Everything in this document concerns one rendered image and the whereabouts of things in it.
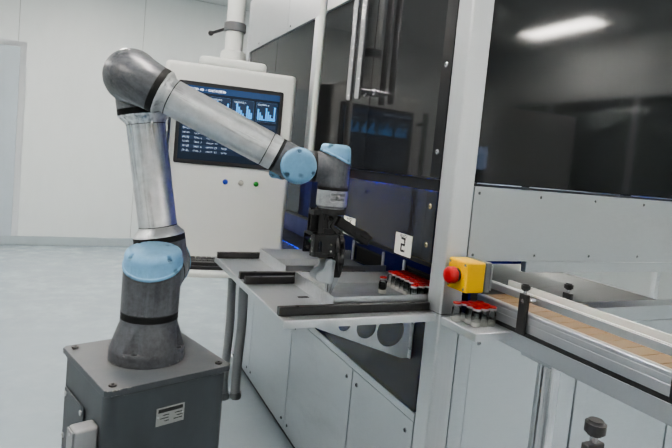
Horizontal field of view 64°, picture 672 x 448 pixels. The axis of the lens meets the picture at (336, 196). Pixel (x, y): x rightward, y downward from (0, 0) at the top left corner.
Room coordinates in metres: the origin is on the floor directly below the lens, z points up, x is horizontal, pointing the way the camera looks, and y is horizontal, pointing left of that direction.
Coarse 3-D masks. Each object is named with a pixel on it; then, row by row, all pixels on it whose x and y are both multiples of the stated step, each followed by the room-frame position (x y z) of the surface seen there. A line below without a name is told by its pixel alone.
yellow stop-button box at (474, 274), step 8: (456, 264) 1.24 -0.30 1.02; (464, 264) 1.22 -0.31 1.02; (472, 264) 1.21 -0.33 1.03; (480, 264) 1.22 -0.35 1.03; (488, 264) 1.23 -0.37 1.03; (464, 272) 1.21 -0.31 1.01; (472, 272) 1.21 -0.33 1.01; (480, 272) 1.22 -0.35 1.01; (488, 272) 1.23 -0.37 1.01; (464, 280) 1.21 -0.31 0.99; (472, 280) 1.21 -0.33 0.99; (480, 280) 1.22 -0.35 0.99; (488, 280) 1.23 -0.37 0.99; (456, 288) 1.23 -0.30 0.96; (464, 288) 1.21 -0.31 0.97; (472, 288) 1.21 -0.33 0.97; (480, 288) 1.22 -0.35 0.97; (488, 288) 1.23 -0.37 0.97
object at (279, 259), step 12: (264, 252) 1.74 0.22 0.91; (276, 252) 1.80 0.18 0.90; (288, 252) 1.82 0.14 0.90; (300, 252) 1.84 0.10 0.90; (348, 252) 1.92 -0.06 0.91; (276, 264) 1.62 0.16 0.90; (288, 264) 1.73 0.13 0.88; (300, 264) 1.74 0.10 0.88; (312, 264) 1.76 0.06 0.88; (348, 264) 1.82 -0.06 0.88; (360, 264) 1.84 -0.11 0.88
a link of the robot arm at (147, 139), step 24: (144, 120) 1.18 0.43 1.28; (144, 144) 1.19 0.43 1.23; (144, 168) 1.19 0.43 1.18; (168, 168) 1.22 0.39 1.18; (144, 192) 1.19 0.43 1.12; (168, 192) 1.21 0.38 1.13; (144, 216) 1.19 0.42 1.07; (168, 216) 1.21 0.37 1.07; (144, 240) 1.18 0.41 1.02; (168, 240) 1.19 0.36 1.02
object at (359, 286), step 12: (300, 276) 1.44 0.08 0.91; (348, 276) 1.54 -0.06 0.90; (360, 276) 1.56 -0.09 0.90; (372, 276) 1.58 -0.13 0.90; (300, 288) 1.43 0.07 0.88; (312, 288) 1.36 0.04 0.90; (324, 288) 1.45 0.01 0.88; (336, 288) 1.46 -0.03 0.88; (348, 288) 1.47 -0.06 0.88; (360, 288) 1.49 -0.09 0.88; (372, 288) 1.50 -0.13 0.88; (324, 300) 1.28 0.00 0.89; (336, 300) 1.24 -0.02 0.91; (348, 300) 1.26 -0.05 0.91; (360, 300) 1.27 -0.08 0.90; (372, 300) 1.28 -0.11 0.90; (384, 300) 1.30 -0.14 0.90; (396, 300) 1.31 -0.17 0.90; (408, 300) 1.33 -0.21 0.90; (420, 300) 1.34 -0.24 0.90
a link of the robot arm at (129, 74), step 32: (128, 64) 1.07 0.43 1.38; (160, 64) 1.10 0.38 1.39; (128, 96) 1.07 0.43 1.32; (160, 96) 1.06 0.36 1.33; (192, 96) 1.08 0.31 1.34; (192, 128) 1.10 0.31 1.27; (224, 128) 1.09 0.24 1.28; (256, 128) 1.11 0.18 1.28; (256, 160) 1.12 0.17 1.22; (288, 160) 1.09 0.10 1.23
